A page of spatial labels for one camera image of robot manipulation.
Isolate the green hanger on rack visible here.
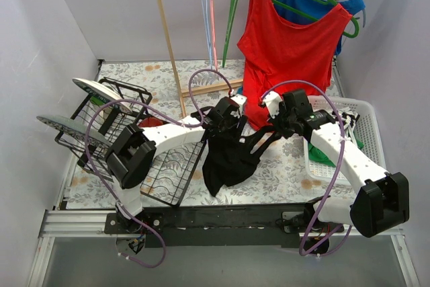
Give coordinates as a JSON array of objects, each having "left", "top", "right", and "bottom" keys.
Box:
[{"left": 222, "top": 0, "right": 239, "bottom": 68}]

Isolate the wooden clothes rack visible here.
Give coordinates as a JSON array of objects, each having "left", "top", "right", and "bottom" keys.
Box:
[{"left": 148, "top": 0, "right": 355, "bottom": 118}]

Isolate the black wire dish rack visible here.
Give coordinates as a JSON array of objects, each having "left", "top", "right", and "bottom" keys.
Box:
[{"left": 54, "top": 77, "right": 204, "bottom": 207}]

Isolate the red tank top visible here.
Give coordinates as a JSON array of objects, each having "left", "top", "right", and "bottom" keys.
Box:
[{"left": 237, "top": 0, "right": 352, "bottom": 130}]

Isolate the black white striped garment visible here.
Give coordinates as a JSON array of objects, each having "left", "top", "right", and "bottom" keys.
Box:
[{"left": 338, "top": 107, "right": 360, "bottom": 139}]

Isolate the purple cable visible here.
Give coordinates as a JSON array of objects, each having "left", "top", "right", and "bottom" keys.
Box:
[
  {"left": 260, "top": 80, "right": 353, "bottom": 257},
  {"left": 83, "top": 69, "right": 236, "bottom": 268}
]

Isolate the green garment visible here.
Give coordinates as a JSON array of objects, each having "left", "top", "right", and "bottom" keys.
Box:
[{"left": 308, "top": 138, "right": 366, "bottom": 167}]

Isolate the black tank top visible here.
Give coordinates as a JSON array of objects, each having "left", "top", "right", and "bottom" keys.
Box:
[{"left": 202, "top": 124, "right": 282, "bottom": 197}]

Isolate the blue wire hanger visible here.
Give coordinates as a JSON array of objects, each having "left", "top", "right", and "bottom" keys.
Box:
[{"left": 201, "top": 0, "right": 214, "bottom": 67}]

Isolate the pink wire hanger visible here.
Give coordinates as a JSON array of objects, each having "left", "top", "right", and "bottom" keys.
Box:
[{"left": 209, "top": 0, "right": 218, "bottom": 70}]

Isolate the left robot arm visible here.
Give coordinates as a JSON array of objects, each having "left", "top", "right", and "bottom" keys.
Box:
[{"left": 105, "top": 94, "right": 247, "bottom": 233}]

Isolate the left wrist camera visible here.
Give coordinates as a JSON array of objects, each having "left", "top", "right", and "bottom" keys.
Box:
[{"left": 230, "top": 94, "right": 247, "bottom": 114}]

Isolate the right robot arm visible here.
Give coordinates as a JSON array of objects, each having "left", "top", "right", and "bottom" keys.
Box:
[{"left": 263, "top": 89, "right": 410, "bottom": 237}]

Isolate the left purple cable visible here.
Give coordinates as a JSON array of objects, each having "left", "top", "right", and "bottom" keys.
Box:
[{"left": 83, "top": 69, "right": 236, "bottom": 268}]

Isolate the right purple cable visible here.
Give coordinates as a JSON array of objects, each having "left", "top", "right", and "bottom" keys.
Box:
[{"left": 260, "top": 80, "right": 353, "bottom": 257}]

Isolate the red bowl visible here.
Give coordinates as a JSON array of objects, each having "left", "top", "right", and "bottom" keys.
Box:
[{"left": 138, "top": 117, "right": 165, "bottom": 128}]

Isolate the white plastic basket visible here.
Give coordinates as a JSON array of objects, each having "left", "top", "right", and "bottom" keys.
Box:
[{"left": 303, "top": 97, "right": 386, "bottom": 183}]

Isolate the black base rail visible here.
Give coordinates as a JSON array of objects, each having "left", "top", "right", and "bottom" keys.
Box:
[{"left": 105, "top": 201, "right": 345, "bottom": 247}]

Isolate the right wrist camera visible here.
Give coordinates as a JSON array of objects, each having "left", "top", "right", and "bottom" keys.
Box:
[{"left": 262, "top": 91, "right": 282, "bottom": 119}]

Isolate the grey patterned plate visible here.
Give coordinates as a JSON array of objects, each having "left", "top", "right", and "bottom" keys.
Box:
[{"left": 36, "top": 115, "right": 110, "bottom": 147}]

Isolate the white green rimmed plate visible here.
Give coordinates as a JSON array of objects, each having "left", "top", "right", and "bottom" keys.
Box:
[{"left": 72, "top": 78, "right": 132, "bottom": 114}]

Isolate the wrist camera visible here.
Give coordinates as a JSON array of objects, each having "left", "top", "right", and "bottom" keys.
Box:
[
  {"left": 262, "top": 91, "right": 282, "bottom": 119},
  {"left": 230, "top": 94, "right": 247, "bottom": 114}
]

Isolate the blue tank top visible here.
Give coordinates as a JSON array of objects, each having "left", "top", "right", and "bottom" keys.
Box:
[{"left": 274, "top": 0, "right": 366, "bottom": 55}]

